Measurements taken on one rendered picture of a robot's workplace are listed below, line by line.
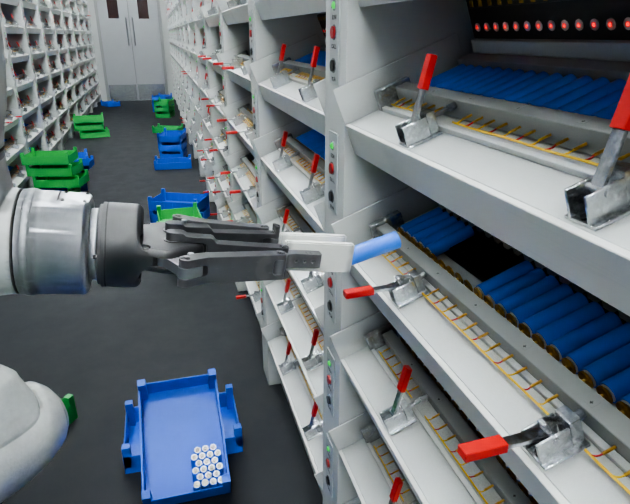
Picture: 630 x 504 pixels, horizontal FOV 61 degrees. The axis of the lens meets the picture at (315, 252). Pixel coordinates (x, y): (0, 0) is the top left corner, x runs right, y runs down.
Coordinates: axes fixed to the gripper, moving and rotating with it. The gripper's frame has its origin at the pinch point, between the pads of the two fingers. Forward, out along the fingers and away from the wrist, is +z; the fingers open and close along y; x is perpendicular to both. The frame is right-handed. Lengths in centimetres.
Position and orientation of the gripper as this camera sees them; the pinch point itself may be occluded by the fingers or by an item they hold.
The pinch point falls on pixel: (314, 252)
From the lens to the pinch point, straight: 53.7
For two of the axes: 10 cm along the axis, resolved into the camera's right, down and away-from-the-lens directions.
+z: 9.5, 0.4, 3.1
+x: -1.4, 9.3, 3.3
